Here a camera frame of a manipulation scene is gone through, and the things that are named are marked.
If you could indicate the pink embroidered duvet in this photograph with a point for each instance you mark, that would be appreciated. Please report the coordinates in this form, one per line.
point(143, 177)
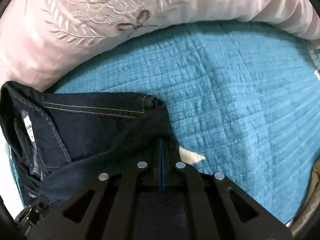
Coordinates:
point(75, 55)

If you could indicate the dark denim jacket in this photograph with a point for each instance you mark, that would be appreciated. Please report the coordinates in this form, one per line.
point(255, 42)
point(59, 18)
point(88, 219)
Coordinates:
point(100, 125)

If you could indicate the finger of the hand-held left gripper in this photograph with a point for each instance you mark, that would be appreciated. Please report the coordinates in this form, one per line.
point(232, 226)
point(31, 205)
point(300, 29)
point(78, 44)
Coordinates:
point(27, 213)

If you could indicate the teal quilted bed sheet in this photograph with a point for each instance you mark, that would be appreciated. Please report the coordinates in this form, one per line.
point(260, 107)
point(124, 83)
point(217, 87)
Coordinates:
point(237, 105)

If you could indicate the tan folded garment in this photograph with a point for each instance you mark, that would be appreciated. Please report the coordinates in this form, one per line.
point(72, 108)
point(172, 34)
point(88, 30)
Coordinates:
point(315, 180)

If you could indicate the white pillow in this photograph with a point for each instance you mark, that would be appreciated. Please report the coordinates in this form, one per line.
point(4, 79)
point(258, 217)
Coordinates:
point(11, 197)

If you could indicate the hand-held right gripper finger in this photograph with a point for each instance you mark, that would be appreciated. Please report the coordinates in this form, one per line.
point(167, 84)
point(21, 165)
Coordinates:
point(160, 165)
point(163, 166)

